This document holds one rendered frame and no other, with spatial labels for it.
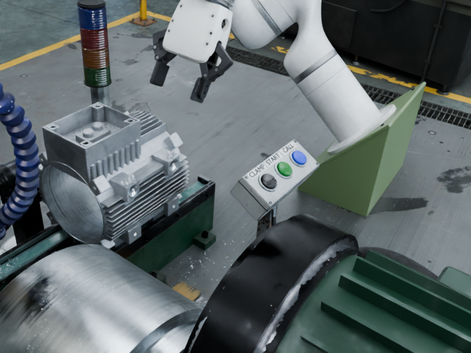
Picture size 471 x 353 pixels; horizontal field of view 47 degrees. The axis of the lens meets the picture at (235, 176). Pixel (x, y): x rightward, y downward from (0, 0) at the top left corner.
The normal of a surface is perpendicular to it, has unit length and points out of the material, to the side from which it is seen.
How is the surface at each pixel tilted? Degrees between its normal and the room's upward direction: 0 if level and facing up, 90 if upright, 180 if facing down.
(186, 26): 62
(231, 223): 0
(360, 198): 90
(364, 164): 90
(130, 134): 90
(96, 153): 90
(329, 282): 4
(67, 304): 9
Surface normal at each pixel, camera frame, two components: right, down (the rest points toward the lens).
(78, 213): 0.44, -0.55
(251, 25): -0.07, 0.41
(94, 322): -0.03, -0.74
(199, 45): -0.44, 0.06
